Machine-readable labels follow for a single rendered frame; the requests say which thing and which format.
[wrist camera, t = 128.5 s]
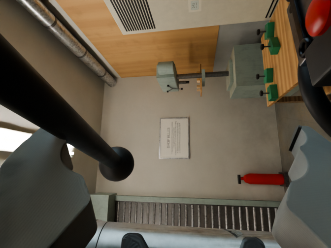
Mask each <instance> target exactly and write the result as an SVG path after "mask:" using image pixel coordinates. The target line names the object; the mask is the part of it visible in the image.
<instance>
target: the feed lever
mask: <svg viewBox="0 0 331 248"><path fill-rule="evenodd" d="M0 105H2V106H3V107H5V108H7V109H9V110H10V111H12V112H14V113H16V114H17V115H19V116H21V117H22V118H24V119H26V120H28V121H29V122H31V123H33V124H35V125H36V126H38V127H40V128H42V129H44V130H45V131H47V132H49V133H50V134H52V135H54V136H56V137H57V138H59V139H63V140H66V142H67V143H68V144H69V145H71V146H73V147H75V148H76V149H78V150H80V151H81V152H83V153H85V154H87V155H88V156H90V157H92V158H93V159H95V160H97V161H99V170H100V172H101V174H102V175H103V176H104V177H105V178H106V179H107V180H109V181H114V182H118V181H122V180H124V179H126V178H127V177H128V176H129V175H130V174H131V173H132V171H133V168H134V158H133V156H132V154H131V152H130V151H129V150H127V149H126V148H123V147H110V146H109V145H108V144H107V143H106V142H105V141H104V140H103V139H102V138H101V137H100V136H99V135H98V134H97V133H96V132H95V131H94V130H93V128H92V127H91V126H90V125H89V124H88V123H87V122H86V121H85V120H84V119H83V118H82V117H81V116H80V115H79V114H78V113H77V112H76V111H75V110H74V109H73V108H72V107H71V106H70V105H69V104H68V103H67V102H66V101H65V100H64V99H63V98H62V96H61V95H60V94H59V93H58V92H57V91H56V90H55V89H54V88H53V87H52V86H51V85H50V84H49V83H48V82H47V81H46V80H45V79H44V78H43V77H42V76H41V75H40V74H39V73H38V72H37V71H36V70H35V69H34V68H33V67H32V65H31V64H30V63H29V62H28V61H27V60H26V59H25V58H24V57H23V56H22V55H21V54H20V53H19V52H18V51H17V50H16V49H15V48H14V47H13V46H12V45H11V44H10V43H9V42H8V41H7V40H6V39H5V38H4V37H3V36H2V35H1V33H0Z"/></svg>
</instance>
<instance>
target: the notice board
mask: <svg viewBox="0 0 331 248"><path fill-rule="evenodd" d="M159 159H190V142H189V117H180V118H160V139H159Z"/></svg>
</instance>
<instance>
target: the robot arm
mask: <svg viewBox="0 0 331 248"><path fill-rule="evenodd" d="M67 145H68V143H67V142H66V140H63V139H59V138H57V137H56V136H54V135H52V134H50V133H49V132H47V131H45V130H44V129H42V128H40V129H38V130H37V131H36V132H35V133H34V134H32V135H31V136H30V137H29V138H28V139H26V140H25V141H24V142H23V143H22V144H21V145H19V146H18V147H17V148H16V149H15V150H14V151H13V152H12V154H11V155H10V156H9V157H8V158H7V159H6V160H5V161H4V163H3V164H2V165H1V166H0V248H331V142H329V141H328V140H327V139H326V138H324V137H323V136H322V135H320V134H319V133H318V132H316V131H315V130H314V129H312V128H311V127H309V126H301V125H298V126H297V127H296V128H295V130H294V132H293V136H292V139H291V143H290V147H289V151H291V153H292V155H293V156H294V162H293V164H292V166H291V168H290V170H289V172H288V175H289V177H290V179H291V181H292V182H291V183H290V185H289V187H288V189H287V191H286V193H285V195H284V197H283V199H282V201H281V203H280V205H279V207H278V210H277V212H276V215H275V219H274V223H273V227H272V232H266V231H251V230H235V229H219V228H204V227H188V226H172V225H156V224H141V223H125V222H109V221H102V220H100V219H96V217H95V213H94V209H93V205H92V201H91V196H90V193H89V191H88V188H87V186H86V183H85V181H84V178H83V176H82V175H80V174H78V173H76V172H74V171H73V164H72V160H71V157H70V153H69V149H68V146H67Z"/></svg>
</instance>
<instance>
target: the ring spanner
mask: <svg viewBox="0 0 331 248"><path fill-rule="evenodd" d="M286 1H287V2H290V6H291V10H292V14H293V18H294V22H295V26H296V30H297V34H298V39H299V47H298V54H299V56H300V57H301V58H305V55H304V53H305V52H304V46H305V51H306V49H307V48H308V47H309V45H310V44H311V40H310V38H308V37H306V33H305V30H304V26H303V22H302V18H301V14H300V11H299V7H298V2H297V0H286Z"/></svg>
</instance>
